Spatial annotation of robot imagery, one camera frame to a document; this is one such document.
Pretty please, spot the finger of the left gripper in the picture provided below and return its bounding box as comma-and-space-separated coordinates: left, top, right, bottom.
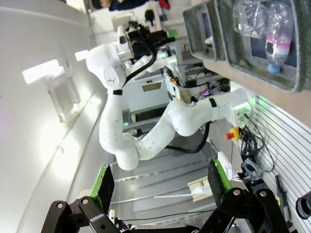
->
153, 37, 176, 48
150, 29, 177, 40

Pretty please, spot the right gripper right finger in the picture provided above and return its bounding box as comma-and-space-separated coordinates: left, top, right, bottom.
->
198, 158, 290, 233

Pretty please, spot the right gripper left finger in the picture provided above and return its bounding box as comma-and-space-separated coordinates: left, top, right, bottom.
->
40, 164, 116, 233

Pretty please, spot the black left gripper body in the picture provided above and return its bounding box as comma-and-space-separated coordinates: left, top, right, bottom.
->
127, 21, 156, 59

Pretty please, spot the clear plastic cup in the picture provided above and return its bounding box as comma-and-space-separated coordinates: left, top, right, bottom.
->
232, 0, 268, 38

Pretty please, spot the clear plastic water bottle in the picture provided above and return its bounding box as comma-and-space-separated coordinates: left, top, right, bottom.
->
264, 1, 295, 75

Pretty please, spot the grey fabric basket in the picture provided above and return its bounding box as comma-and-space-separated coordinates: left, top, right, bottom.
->
182, 1, 228, 62
215, 0, 311, 94

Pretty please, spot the red yellow emergency stop button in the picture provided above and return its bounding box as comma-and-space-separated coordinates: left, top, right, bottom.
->
224, 127, 242, 143

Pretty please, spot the small ceiling light panel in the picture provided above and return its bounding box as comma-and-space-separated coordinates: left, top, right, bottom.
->
74, 49, 89, 62

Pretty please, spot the white slatted side panel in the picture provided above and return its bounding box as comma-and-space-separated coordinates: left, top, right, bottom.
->
230, 94, 311, 233

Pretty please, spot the black cylindrical lens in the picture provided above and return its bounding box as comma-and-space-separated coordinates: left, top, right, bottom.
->
294, 191, 311, 220

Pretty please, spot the large ceiling light panel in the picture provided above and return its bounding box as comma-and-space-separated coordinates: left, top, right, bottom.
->
22, 60, 65, 85

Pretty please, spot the beige wall socket box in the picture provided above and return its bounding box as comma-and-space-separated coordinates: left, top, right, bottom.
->
187, 178, 212, 202

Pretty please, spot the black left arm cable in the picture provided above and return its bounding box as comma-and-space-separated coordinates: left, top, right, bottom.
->
122, 40, 211, 155

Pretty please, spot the tangled cable bundle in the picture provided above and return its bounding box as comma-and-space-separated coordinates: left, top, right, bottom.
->
239, 125, 268, 181

